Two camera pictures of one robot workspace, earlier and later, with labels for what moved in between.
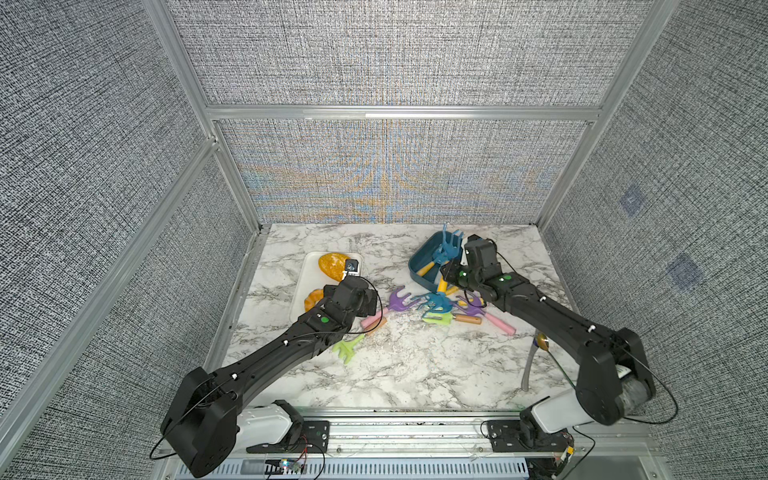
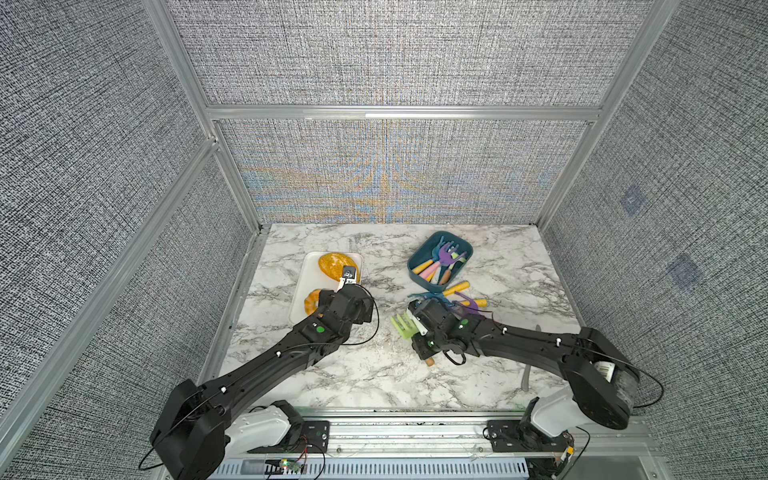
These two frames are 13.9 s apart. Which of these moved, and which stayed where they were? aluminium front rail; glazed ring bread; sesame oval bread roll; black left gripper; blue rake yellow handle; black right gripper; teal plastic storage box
Moved: blue rake yellow handle; black right gripper
Stayed: teal plastic storage box; aluminium front rail; glazed ring bread; black left gripper; sesame oval bread roll
